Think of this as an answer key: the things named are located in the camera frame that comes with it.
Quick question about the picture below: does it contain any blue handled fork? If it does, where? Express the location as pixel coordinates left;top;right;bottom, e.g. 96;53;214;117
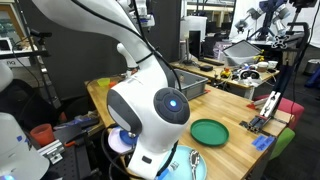
155;161;179;180

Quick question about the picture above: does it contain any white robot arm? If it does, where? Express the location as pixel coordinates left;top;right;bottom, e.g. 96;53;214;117
32;0;190;179

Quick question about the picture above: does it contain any dark blue plate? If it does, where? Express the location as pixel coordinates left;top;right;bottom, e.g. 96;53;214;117
120;130;138;145

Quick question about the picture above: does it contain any dark green plate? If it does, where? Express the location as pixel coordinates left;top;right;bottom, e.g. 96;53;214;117
190;119;229;146

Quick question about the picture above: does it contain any lavender plate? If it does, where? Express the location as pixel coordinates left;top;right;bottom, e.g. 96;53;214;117
108;127;132;153

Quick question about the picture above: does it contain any light blue plate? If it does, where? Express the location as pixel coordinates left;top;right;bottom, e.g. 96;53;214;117
163;145;207;180

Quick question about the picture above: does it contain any silver spoon on light plate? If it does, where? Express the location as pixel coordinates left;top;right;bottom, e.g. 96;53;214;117
189;149;200;180

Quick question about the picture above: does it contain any grey plastic bin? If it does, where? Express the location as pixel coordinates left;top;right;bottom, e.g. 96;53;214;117
175;69;208;100

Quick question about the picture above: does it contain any orange cube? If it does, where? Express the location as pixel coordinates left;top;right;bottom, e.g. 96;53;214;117
109;82;117;88

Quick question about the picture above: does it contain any orange plastic cup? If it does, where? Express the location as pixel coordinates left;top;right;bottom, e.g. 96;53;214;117
30;124;55;146

